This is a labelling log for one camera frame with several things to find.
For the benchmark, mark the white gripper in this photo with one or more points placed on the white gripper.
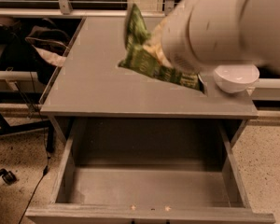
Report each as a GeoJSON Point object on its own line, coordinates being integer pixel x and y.
{"type": "Point", "coordinates": [179, 44]}

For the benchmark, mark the green jalapeno chip bag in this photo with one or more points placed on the green jalapeno chip bag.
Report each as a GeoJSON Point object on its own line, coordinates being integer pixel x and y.
{"type": "Point", "coordinates": [140, 61]}

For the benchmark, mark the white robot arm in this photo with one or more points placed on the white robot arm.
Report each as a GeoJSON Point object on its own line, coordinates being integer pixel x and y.
{"type": "Point", "coordinates": [259, 27]}

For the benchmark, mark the dark bag on chair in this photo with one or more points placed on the dark bag on chair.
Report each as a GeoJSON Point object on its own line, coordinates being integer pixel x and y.
{"type": "Point", "coordinates": [49, 43]}

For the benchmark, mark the open grey top drawer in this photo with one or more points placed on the open grey top drawer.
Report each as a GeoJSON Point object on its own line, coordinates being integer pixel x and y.
{"type": "Point", "coordinates": [148, 171]}

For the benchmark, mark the grey cabinet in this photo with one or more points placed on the grey cabinet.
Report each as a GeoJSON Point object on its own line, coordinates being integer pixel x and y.
{"type": "Point", "coordinates": [90, 84]}

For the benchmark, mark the white ceramic bowl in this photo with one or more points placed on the white ceramic bowl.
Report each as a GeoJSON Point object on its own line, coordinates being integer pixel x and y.
{"type": "Point", "coordinates": [236, 78]}

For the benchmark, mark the metal window railing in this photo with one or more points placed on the metal window railing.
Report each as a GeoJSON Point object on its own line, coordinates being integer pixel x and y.
{"type": "Point", "coordinates": [68, 3]}

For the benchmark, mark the black office chair base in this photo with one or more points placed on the black office chair base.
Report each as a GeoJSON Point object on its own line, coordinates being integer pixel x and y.
{"type": "Point", "coordinates": [28, 154]}

